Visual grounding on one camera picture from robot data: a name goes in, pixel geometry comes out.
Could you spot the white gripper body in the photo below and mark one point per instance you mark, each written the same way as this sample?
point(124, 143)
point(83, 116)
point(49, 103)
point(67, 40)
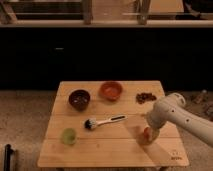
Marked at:
point(155, 120)

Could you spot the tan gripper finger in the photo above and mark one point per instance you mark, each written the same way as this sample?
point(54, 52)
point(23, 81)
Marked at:
point(154, 134)

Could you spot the red apple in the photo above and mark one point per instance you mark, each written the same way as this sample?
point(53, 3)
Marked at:
point(146, 133)

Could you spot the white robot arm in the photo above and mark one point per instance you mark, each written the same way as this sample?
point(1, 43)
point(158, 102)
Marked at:
point(171, 108)

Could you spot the red bowl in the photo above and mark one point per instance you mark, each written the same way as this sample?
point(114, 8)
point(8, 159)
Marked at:
point(110, 90)

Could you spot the dark brown bowl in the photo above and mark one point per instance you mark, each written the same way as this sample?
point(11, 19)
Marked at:
point(79, 99)

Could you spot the bunch of dark grapes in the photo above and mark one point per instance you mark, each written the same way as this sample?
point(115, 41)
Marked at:
point(144, 97)

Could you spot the wooden table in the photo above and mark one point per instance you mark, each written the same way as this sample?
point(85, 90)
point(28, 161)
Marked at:
point(112, 145)

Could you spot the green cup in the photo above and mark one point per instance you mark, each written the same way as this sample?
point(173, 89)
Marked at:
point(68, 136)

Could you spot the dark cabinet counter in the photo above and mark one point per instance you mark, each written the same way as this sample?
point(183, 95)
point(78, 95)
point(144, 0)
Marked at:
point(41, 58)

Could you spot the black object at floor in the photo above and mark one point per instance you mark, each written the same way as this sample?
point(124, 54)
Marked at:
point(8, 152)

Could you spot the white handled dish brush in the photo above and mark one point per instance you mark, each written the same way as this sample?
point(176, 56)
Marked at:
point(93, 123)

